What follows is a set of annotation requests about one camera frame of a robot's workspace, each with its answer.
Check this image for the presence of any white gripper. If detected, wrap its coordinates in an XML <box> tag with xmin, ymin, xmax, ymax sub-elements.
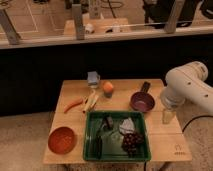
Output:
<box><xmin>160</xmin><ymin>87</ymin><xmax>184</xmax><ymax>124</ymax></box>

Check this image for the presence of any blue grey sponge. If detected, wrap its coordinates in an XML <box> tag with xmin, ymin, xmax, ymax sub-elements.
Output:
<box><xmin>87</xmin><ymin>71</ymin><xmax>100</xmax><ymax>85</ymax></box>

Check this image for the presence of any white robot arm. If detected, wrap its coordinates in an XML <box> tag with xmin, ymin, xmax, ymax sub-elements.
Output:
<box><xmin>160</xmin><ymin>61</ymin><xmax>213</xmax><ymax>124</ymax></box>

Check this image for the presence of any grey crumpled cloth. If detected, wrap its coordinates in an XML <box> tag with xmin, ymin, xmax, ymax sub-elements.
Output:
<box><xmin>119</xmin><ymin>118</ymin><xmax>135</xmax><ymax>134</ymax></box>

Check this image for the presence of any dark purple grape bunch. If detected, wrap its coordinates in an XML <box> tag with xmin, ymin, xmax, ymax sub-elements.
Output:
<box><xmin>122</xmin><ymin>132</ymin><xmax>144</xmax><ymax>156</ymax></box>

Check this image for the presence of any dark utensil in tray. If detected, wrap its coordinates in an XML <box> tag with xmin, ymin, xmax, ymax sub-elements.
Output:
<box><xmin>95</xmin><ymin>115</ymin><xmax>113</xmax><ymax>159</ymax></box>

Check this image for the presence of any green plastic tray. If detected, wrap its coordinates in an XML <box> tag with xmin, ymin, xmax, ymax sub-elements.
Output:
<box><xmin>83</xmin><ymin>110</ymin><xmax>151</xmax><ymax>162</ymax></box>

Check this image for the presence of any orange fruit on stand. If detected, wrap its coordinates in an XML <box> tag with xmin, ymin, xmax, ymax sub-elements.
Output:
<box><xmin>103</xmin><ymin>81</ymin><xmax>114</xmax><ymax>98</ymax></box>

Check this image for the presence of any orange carrot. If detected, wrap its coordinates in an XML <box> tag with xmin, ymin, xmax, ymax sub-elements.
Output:
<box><xmin>64</xmin><ymin>98</ymin><xmax>83</xmax><ymax>113</ymax></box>

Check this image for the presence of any wooden table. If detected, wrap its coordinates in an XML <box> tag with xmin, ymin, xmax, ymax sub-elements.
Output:
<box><xmin>43</xmin><ymin>79</ymin><xmax>192</xmax><ymax>164</ymax></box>

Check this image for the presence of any orange plastic bowl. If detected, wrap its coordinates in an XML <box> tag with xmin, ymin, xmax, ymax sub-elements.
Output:
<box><xmin>48</xmin><ymin>127</ymin><xmax>77</xmax><ymax>155</ymax></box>

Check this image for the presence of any black cable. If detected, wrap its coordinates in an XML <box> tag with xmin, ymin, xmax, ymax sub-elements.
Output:
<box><xmin>181</xmin><ymin>115</ymin><xmax>213</xmax><ymax>133</ymax></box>

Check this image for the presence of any purple pan with handle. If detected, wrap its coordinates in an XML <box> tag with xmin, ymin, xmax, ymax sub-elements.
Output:
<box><xmin>130</xmin><ymin>82</ymin><xmax>155</xmax><ymax>113</ymax></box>

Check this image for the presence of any metal window rail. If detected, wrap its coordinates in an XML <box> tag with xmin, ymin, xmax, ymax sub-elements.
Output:
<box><xmin>0</xmin><ymin>0</ymin><xmax>213</xmax><ymax>49</ymax></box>

